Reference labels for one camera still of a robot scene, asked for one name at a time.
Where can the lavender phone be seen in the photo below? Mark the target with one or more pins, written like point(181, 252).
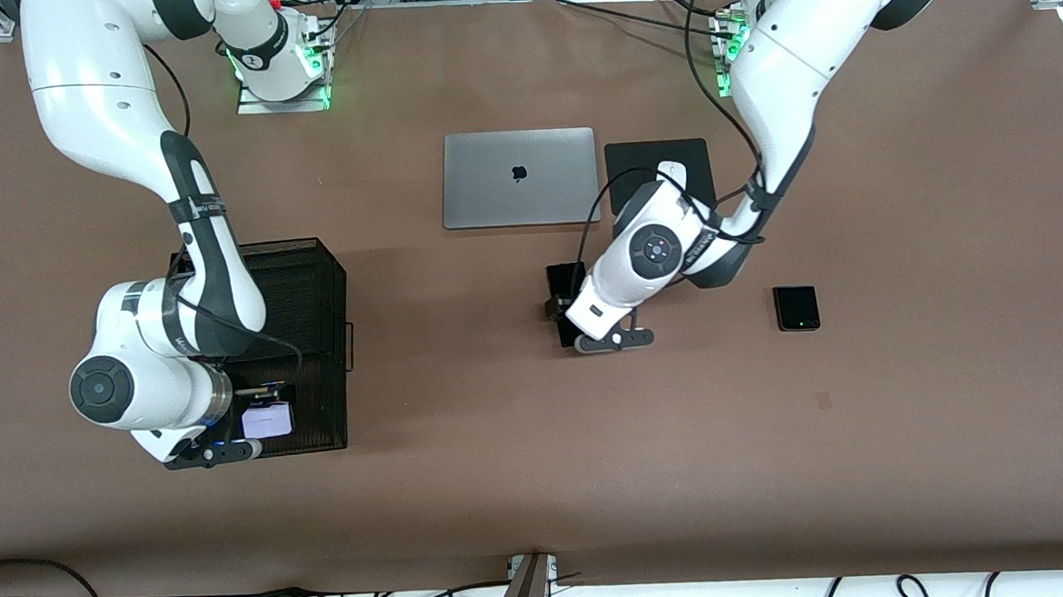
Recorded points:
point(268, 423)

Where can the black slab phone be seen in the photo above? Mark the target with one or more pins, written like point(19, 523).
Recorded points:
point(571, 278)

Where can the dark flip phone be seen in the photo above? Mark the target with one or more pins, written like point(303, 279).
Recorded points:
point(796, 307)

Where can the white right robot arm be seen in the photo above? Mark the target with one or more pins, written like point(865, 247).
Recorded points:
point(93, 94)

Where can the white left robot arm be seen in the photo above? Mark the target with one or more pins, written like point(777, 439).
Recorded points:
point(784, 76)

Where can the black mouse pad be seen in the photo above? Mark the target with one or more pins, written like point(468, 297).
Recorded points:
point(633, 161)

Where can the white computer mouse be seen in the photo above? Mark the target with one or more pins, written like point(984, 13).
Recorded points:
point(673, 173)

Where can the silver laptop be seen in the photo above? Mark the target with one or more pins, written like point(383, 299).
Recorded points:
point(489, 182)

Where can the black mesh two-tier organizer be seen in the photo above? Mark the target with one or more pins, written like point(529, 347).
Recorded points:
point(313, 292)

